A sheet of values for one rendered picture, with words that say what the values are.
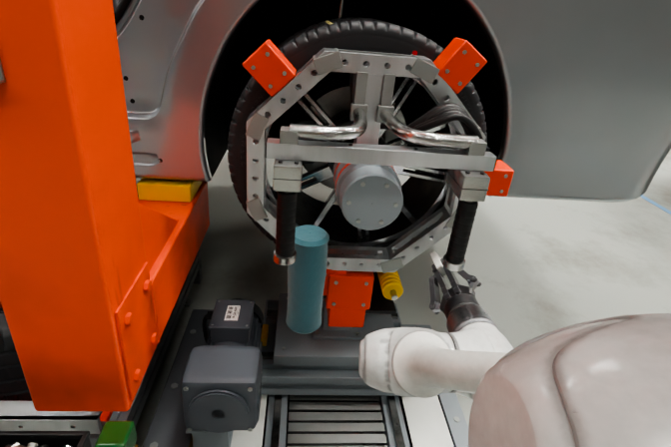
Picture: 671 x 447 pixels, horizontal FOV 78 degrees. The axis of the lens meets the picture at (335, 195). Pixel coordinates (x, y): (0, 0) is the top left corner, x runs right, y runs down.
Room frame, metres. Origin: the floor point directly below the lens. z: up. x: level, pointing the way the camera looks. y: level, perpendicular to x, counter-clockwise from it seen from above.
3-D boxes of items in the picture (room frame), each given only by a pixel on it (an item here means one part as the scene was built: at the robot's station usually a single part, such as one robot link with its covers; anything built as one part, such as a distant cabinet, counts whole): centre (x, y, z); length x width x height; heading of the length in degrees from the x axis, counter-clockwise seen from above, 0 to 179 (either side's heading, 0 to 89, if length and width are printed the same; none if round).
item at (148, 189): (1.08, 0.47, 0.71); 0.14 x 0.14 x 0.05; 6
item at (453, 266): (0.72, -0.25, 0.83); 0.04 x 0.04 x 0.16
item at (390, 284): (1.05, -0.17, 0.51); 0.29 x 0.06 x 0.06; 6
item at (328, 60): (0.93, -0.06, 0.85); 0.54 x 0.07 x 0.54; 96
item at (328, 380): (1.10, -0.04, 0.13); 0.50 x 0.36 x 0.10; 96
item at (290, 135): (0.80, 0.03, 1.03); 0.19 x 0.18 x 0.11; 6
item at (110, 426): (0.37, 0.27, 0.64); 0.04 x 0.04 x 0.04; 6
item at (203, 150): (1.21, -0.03, 1.03); 0.83 x 0.32 x 0.58; 96
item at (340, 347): (1.10, -0.04, 0.32); 0.40 x 0.30 x 0.28; 96
